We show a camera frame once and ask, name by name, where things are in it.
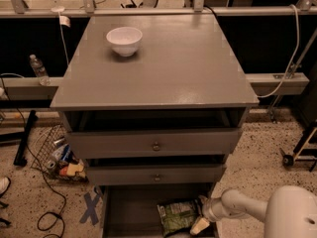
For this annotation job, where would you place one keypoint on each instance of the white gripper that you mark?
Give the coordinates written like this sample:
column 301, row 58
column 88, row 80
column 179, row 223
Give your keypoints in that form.
column 210, row 209

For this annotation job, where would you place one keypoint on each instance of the green jalapeno chip bag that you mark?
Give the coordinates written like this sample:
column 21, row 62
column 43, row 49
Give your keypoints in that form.
column 177, row 215

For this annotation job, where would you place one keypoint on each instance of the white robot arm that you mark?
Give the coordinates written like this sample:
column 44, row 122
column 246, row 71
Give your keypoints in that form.
column 290, row 212

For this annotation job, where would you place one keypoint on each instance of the top grey drawer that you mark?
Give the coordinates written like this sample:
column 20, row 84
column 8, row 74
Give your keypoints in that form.
column 136, row 144

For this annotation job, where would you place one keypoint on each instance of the grey drawer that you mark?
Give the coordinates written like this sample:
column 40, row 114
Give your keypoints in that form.
column 131, row 211
column 136, row 144
column 153, row 174

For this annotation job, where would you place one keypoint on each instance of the bottom grey drawer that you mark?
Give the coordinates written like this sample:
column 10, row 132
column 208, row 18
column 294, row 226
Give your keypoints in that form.
column 131, row 211

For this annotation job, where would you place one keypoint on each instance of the middle grey drawer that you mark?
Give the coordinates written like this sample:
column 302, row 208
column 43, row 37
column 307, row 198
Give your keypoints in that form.
column 153, row 174

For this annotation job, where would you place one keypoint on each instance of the grey drawer cabinet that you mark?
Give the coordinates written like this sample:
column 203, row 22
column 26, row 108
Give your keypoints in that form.
column 184, row 76

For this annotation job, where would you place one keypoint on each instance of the wheeled cart base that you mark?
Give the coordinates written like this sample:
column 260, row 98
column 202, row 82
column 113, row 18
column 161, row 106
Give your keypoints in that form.
column 301, row 153

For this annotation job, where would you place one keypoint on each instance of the white ceramic bowl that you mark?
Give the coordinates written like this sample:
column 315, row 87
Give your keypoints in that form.
column 124, row 41

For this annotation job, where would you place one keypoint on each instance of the black bar on floor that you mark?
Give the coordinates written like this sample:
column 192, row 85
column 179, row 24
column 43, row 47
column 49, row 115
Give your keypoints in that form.
column 20, row 160

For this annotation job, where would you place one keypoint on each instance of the white shoe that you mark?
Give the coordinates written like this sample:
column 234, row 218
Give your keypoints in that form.
column 4, row 185

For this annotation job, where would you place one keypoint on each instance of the clear plastic water bottle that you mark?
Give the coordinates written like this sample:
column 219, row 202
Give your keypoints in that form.
column 39, row 70

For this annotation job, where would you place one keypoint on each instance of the wire basket with items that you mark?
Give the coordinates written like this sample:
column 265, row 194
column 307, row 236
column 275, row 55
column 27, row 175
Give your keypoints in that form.
column 56, row 159

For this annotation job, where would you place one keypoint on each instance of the metal rail frame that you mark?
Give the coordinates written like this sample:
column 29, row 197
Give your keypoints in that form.
column 88, row 8

